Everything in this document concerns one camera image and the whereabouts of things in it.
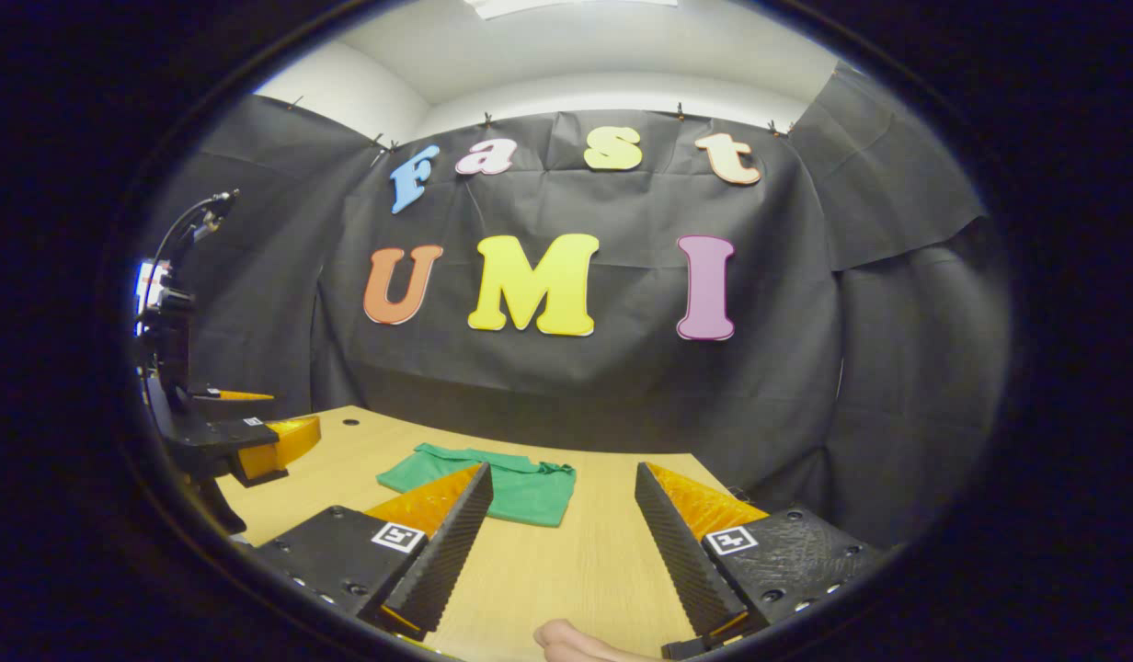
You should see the computer monitor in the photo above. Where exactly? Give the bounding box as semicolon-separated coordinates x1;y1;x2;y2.
134;260;169;318

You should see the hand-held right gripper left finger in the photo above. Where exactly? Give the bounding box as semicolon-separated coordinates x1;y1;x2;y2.
251;462;494;643

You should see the green T-shirt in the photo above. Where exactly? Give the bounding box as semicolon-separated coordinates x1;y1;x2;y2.
376;443;577;529

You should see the black backdrop cloth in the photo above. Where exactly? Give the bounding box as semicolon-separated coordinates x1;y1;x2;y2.
148;64;1013;553

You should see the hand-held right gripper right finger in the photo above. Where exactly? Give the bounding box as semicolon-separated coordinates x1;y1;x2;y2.
634;462;898;659

